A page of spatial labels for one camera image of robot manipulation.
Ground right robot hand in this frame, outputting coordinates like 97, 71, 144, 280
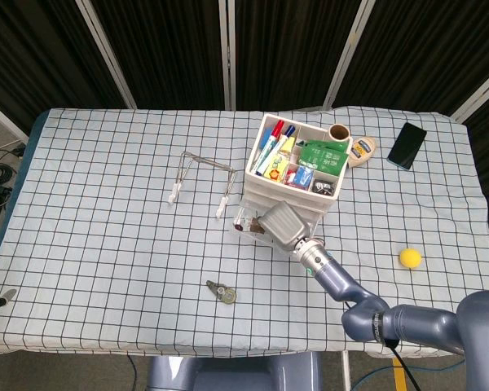
255, 201, 311, 253

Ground clear drawer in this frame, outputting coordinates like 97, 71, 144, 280
244, 186, 333, 209
232, 199, 311, 249

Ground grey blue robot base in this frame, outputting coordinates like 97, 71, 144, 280
146, 352, 323, 391

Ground clear top drawer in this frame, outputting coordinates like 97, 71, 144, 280
244, 186, 333, 209

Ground red packet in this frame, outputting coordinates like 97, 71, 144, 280
284, 170, 311, 188

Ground blue white packet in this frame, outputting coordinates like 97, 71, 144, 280
291, 165, 315, 187

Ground yellow cartoon packet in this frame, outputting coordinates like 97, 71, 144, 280
267, 156, 290, 182

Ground green tea packet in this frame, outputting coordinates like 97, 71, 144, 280
299, 138, 350, 174

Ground grey correction tape dispenser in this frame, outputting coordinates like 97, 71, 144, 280
205, 279, 238, 305

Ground blue cap whiteboard marker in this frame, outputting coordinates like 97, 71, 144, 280
262, 125, 297, 177

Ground red cap whiteboard marker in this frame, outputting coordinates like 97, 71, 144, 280
254, 120, 287, 174

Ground brown cardboard tape roll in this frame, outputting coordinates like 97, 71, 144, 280
328, 123, 351, 143

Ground checked light blue tablecloth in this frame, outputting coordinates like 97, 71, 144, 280
0, 106, 489, 359

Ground yellow foam ball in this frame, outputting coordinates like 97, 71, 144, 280
399, 247, 423, 270

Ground black smartphone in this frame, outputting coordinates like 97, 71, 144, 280
386, 122, 428, 171

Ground white metal table leg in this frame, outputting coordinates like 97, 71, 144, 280
341, 350, 352, 391

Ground white drawer organizer with supplies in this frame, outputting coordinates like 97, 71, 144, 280
243, 112, 350, 221

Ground metal wire stand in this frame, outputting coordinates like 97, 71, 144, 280
166, 151, 238, 220

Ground green floor cable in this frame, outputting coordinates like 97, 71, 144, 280
351, 358, 469, 391

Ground black cable with plug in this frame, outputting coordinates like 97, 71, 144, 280
385, 337, 415, 391

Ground black folding screen white frame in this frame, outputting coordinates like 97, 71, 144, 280
0, 0, 489, 135

